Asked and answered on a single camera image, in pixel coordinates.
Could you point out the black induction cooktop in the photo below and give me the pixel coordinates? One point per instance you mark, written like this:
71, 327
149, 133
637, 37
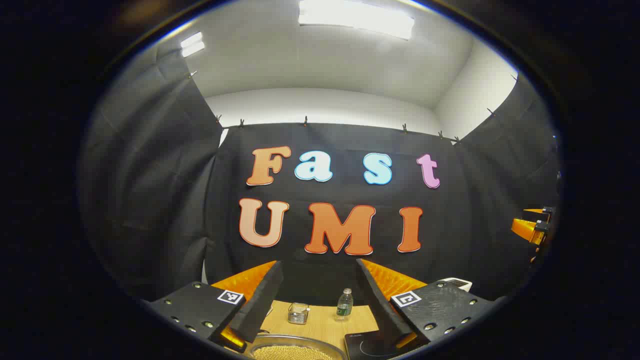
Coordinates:
365, 345

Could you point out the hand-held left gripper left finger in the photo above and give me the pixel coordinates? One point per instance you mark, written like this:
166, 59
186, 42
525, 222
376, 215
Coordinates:
265, 295

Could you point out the clear plastic water bottle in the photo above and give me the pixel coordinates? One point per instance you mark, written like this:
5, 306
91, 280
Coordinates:
344, 305

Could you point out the row of backdrop clips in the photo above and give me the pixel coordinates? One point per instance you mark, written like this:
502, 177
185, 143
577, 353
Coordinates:
305, 121

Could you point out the small ceiling light panel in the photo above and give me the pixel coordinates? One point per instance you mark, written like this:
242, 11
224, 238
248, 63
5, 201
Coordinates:
192, 45

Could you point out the large ceiling light panel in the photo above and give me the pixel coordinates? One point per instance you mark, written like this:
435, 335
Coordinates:
355, 19

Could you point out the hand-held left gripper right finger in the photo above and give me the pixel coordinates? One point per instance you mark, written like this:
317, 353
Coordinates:
375, 300

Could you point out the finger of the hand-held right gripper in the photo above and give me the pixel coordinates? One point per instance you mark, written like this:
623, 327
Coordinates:
537, 214
525, 229

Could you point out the white toaster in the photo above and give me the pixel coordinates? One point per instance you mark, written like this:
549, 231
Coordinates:
457, 283

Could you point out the pile of yellow soybeans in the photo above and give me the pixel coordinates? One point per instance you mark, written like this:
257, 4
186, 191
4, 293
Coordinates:
292, 353

